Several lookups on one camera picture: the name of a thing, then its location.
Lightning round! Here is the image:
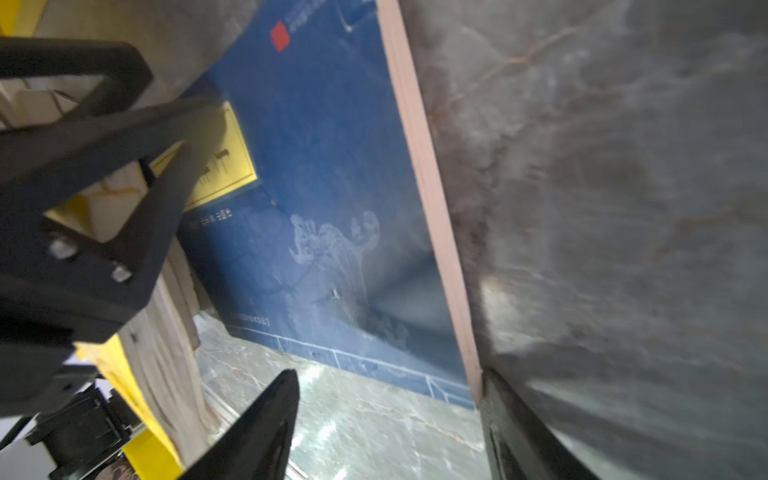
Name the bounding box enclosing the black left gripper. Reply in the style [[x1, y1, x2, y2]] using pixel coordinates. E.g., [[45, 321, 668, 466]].
[[1, 37, 225, 417]]

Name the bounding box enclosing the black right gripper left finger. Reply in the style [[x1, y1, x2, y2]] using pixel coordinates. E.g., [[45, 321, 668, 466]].
[[180, 369, 300, 480]]

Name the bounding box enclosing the dark blue book stack bottom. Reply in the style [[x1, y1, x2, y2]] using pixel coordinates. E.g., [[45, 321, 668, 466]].
[[180, 1, 482, 409]]

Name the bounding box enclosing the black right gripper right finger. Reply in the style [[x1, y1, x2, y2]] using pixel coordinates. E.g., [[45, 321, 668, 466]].
[[479, 369, 597, 480]]

